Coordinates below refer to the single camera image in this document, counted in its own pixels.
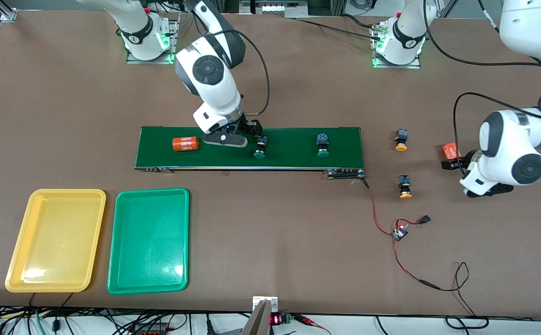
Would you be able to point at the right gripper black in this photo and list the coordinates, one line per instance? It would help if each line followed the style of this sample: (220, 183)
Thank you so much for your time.
(251, 126)

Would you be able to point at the orange 4680 cylinder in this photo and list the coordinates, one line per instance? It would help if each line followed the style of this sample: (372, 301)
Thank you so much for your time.
(185, 144)
(450, 151)

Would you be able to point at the green mushroom push button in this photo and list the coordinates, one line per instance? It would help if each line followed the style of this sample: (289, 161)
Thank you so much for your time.
(322, 139)
(260, 153)

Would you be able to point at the yellow mushroom push button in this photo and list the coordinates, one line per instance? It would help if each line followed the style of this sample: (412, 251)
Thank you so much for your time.
(401, 137)
(404, 184)

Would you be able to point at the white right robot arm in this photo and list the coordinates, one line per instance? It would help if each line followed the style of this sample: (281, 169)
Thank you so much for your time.
(214, 88)

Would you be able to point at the green conveyor belt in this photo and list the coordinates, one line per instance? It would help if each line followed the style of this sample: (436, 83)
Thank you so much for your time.
(289, 158)

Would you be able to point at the black plug with red lead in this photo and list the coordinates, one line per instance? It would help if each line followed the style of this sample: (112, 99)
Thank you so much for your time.
(424, 219)

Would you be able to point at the small controller circuit board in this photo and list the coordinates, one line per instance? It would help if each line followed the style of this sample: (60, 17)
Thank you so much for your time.
(399, 234)

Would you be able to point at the green plastic tray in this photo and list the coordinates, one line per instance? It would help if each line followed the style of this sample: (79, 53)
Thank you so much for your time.
(149, 242)

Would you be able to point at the red digit display module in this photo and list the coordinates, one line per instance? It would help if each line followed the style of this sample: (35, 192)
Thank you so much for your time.
(276, 320)

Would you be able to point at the red test lead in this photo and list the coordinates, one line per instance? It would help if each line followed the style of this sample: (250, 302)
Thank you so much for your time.
(305, 319)

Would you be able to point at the yellow plastic tray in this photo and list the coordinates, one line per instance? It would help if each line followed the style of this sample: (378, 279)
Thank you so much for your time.
(54, 242)

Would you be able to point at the aluminium profile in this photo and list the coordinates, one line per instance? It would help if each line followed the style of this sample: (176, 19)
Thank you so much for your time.
(6, 11)

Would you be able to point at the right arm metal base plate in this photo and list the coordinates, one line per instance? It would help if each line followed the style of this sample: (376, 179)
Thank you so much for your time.
(151, 61)

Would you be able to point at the aluminium frame rack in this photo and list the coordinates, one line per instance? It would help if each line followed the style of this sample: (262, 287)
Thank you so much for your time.
(275, 7)

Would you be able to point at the metal camera pole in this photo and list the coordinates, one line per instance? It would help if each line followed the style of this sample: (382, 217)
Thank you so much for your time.
(261, 321)

